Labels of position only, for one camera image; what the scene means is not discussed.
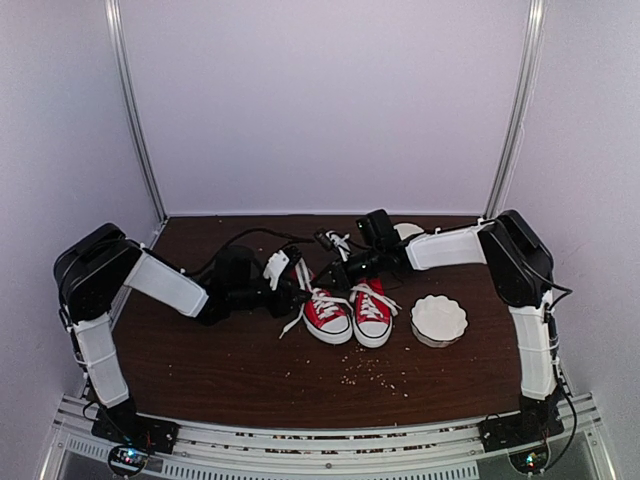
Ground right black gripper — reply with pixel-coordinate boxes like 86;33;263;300
311;245;383;293

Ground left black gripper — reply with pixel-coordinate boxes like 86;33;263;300
229;277;313;319

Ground red canvas sneaker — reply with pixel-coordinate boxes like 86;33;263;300
279;259;353;345
349;277;402;349

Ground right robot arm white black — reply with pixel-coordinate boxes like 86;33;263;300
324;209;563;442

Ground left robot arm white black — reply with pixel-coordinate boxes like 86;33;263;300
53;223;311;444

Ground black bowl white inside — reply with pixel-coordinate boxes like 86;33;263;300
394;222;424;240

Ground white scalloped ceramic bowl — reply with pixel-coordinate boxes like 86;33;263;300
410;295;469;348

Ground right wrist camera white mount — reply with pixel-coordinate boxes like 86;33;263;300
314;229;351;261

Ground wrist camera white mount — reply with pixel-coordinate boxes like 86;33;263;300
262;245;302;291
314;229;351;261

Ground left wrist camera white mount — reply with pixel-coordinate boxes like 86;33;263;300
262;245;302;291

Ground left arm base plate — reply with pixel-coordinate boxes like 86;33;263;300
91;417;179;454

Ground aluminium front rail frame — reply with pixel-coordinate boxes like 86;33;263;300
35;394;622;479

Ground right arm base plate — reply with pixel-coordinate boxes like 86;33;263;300
478;413;564;452

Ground right aluminium corner post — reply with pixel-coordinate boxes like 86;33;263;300
484;0;547;218

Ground aluminium corner post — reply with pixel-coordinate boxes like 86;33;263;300
104;0;168;223
484;0;547;218

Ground left aluminium corner post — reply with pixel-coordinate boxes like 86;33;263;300
104;0;168;223

